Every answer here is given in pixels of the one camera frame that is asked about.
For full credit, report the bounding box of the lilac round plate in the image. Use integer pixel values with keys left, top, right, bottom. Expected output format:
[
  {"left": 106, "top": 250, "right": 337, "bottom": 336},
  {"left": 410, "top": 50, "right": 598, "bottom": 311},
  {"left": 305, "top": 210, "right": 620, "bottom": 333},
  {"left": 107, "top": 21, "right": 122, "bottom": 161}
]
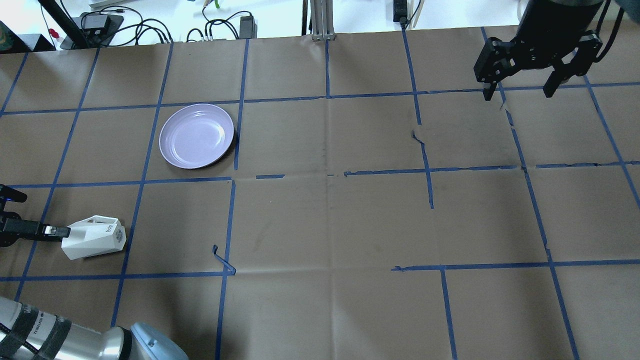
[{"left": 158, "top": 104, "right": 236, "bottom": 170}]

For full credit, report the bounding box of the black monitor stand base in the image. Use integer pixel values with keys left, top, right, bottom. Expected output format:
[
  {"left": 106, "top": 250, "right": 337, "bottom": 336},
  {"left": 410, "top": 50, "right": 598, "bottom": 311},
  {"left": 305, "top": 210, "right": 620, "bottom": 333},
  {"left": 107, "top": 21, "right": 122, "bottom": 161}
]
[{"left": 57, "top": 13, "right": 124, "bottom": 50}]

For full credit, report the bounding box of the brown paper table cover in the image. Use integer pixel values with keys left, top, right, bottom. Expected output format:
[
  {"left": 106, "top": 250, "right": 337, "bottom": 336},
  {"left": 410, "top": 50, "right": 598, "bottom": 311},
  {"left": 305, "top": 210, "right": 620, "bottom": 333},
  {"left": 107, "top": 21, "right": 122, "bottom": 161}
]
[{"left": 1, "top": 22, "right": 640, "bottom": 360}]

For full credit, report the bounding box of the aluminium frame post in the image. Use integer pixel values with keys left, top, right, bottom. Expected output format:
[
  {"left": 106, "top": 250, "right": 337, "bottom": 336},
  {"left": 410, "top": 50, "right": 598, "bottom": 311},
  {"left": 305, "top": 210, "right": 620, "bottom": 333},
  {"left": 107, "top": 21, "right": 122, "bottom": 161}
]
[{"left": 308, "top": 0, "right": 336, "bottom": 42}]

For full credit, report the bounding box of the white faceted cup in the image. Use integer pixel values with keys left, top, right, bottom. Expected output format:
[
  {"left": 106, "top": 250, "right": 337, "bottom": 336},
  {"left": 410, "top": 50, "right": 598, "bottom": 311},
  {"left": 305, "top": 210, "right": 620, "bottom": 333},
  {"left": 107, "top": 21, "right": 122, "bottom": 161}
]
[{"left": 61, "top": 215, "right": 127, "bottom": 260}]

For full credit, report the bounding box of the black power adapter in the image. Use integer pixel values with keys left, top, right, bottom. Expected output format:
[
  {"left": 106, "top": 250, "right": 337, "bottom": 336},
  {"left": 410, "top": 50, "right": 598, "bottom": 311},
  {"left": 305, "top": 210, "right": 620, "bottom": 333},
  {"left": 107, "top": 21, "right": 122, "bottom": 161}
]
[{"left": 238, "top": 14, "right": 258, "bottom": 40}]

